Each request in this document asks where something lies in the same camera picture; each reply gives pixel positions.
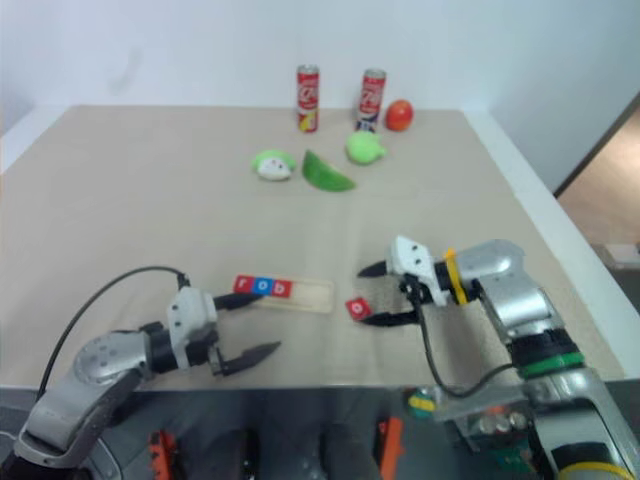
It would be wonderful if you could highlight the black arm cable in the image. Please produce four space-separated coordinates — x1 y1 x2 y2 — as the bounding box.
412 294 521 399
37 265 191 401

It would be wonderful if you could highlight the red soda can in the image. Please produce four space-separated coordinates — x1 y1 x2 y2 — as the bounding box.
355 68 388 134
295 63 322 134

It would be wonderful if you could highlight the wooden letter tray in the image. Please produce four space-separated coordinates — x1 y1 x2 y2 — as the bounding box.
232 273 335 315

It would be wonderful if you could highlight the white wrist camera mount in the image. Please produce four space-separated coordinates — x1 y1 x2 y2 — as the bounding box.
387 235 451 307
166 287 220 372

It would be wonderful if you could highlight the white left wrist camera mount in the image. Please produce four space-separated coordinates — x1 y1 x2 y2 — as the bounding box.
166 287 220 372

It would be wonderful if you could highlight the beige table cloth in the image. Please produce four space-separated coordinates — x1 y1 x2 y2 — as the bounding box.
0 104 626 391

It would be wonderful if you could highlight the yellow wrist strap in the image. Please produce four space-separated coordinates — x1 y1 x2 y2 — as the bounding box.
443 248 471 306

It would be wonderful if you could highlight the orange black tool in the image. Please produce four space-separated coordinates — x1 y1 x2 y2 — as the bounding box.
148 430 177 476
377 417 404 480

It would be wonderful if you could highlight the green white plush toy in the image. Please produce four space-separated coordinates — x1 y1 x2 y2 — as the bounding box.
250 148 294 182

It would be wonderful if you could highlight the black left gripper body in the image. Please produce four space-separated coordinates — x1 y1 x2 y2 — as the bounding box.
187 326 225 377

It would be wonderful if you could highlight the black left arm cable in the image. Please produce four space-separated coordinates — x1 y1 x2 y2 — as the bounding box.
37 265 191 401

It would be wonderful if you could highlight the red tomato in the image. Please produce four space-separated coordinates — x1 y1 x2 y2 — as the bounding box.
384 98 416 132

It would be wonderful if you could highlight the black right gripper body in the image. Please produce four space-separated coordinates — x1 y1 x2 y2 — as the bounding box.
399 272 435 308

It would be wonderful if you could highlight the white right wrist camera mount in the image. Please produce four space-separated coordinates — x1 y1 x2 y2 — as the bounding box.
387 235 451 307

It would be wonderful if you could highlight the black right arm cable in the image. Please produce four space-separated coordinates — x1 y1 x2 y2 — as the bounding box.
412 294 521 399

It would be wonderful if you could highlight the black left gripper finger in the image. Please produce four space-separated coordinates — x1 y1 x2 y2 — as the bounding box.
213 292 263 311
219 341 284 377

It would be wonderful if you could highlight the green yellow ball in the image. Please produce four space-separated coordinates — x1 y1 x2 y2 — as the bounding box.
405 389 436 419

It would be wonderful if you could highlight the red letter o block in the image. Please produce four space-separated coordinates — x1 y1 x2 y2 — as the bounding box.
344 297 374 322

